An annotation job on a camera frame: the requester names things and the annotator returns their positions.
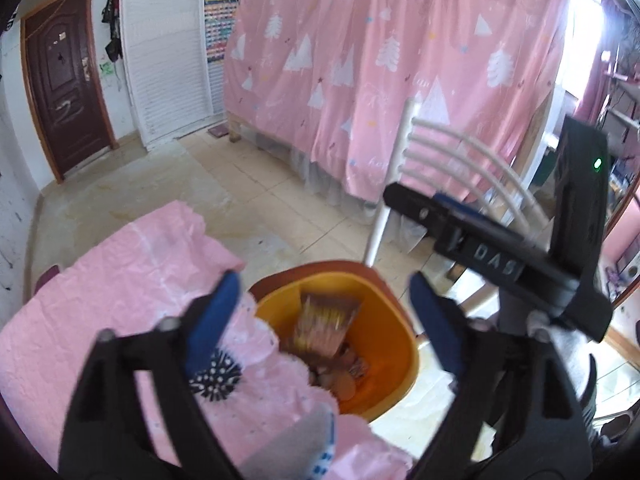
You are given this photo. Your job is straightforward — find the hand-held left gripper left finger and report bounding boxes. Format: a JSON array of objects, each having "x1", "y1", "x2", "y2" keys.
[{"x1": 57, "y1": 270, "x2": 243, "y2": 480}]

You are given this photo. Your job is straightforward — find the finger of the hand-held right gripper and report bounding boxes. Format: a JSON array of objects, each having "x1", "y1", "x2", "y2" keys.
[
  {"x1": 432, "y1": 192, "x2": 551, "y2": 261},
  {"x1": 382, "y1": 181, "x2": 467, "y2": 242}
]

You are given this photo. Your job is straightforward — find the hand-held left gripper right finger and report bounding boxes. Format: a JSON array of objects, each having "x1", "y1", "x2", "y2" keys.
[{"x1": 409, "y1": 271, "x2": 598, "y2": 480}]

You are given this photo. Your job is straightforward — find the orange plastic bin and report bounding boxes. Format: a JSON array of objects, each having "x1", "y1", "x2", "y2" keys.
[{"x1": 247, "y1": 260, "x2": 420, "y2": 423}]

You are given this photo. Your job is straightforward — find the brown patterned sock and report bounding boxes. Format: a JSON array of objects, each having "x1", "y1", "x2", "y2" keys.
[{"x1": 292, "y1": 292, "x2": 362, "y2": 356}]

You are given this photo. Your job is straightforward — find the person's left hand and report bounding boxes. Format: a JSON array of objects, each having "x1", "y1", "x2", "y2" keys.
[{"x1": 235, "y1": 402, "x2": 341, "y2": 480}]

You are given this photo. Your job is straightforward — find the white slatted chair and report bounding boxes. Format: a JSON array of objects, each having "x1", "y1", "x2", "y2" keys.
[{"x1": 362, "y1": 99, "x2": 551, "y2": 321}]

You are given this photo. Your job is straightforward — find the pink tablecloth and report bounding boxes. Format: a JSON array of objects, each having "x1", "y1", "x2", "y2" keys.
[{"x1": 0, "y1": 200, "x2": 416, "y2": 480}]

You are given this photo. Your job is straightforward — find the pink window curtain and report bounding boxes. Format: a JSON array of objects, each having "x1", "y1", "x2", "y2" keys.
[{"x1": 575, "y1": 0, "x2": 626, "y2": 121}]

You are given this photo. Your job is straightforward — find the pink tree-print curtain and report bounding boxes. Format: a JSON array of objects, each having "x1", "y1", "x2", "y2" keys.
[{"x1": 222, "y1": 0, "x2": 573, "y2": 206}]

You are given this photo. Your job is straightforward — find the colourful grid poster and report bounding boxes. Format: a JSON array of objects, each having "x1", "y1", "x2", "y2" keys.
[{"x1": 204, "y1": 0, "x2": 237, "y2": 63}]

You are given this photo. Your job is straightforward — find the white louvered wardrobe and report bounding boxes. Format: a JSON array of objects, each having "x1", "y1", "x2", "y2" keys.
[{"x1": 117, "y1": 0, "x2": 226, "y2": 150}]

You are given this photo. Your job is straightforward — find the brown door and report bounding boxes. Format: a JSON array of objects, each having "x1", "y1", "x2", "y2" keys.
[{"x1": 20, "y1": 0, "x2": 118, "y2": 183}]

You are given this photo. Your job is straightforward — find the hanging dark bags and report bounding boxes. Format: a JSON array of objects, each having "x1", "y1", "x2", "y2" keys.
[{"x1": 101, "y1": 0, "x2": 123, "y2": 61}]

